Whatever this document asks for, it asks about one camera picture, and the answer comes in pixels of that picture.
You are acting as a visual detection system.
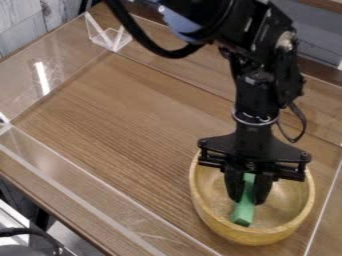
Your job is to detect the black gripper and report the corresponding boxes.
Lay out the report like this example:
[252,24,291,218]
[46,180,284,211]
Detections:
[197,119,311,205]

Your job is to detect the green rectangular block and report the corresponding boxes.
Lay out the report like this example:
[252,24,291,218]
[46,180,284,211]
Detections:
[231,173,255,227]

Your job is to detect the brown wooden bowl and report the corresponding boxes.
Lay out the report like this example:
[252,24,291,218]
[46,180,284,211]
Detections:
[188,154,315,246]

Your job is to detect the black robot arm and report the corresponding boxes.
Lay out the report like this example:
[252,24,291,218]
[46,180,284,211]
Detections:
[156,0,311,204]

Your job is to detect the clear acrylic tray wall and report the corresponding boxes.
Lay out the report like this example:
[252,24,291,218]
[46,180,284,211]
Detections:
[0,113,223,256]

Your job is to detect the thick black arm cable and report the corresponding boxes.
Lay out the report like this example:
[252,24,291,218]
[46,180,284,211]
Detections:
[104,0,205,60]

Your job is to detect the clear acrylic corner bracket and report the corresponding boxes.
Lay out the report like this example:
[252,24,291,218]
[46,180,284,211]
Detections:
[84,12,132,53]

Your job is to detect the black cable bottom left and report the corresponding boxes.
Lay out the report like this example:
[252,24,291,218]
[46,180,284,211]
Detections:
[0,227,65,256]

